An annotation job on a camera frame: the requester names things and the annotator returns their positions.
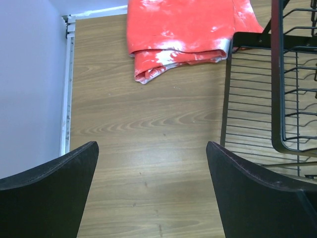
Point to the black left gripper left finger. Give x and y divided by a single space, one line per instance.
48 201

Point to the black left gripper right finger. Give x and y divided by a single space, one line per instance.
255 202

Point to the black wire dish rack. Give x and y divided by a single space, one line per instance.
270 97

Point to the red white folded cloth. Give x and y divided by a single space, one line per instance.
164 34

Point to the aluminium table edge rail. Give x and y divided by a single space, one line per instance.
70 22

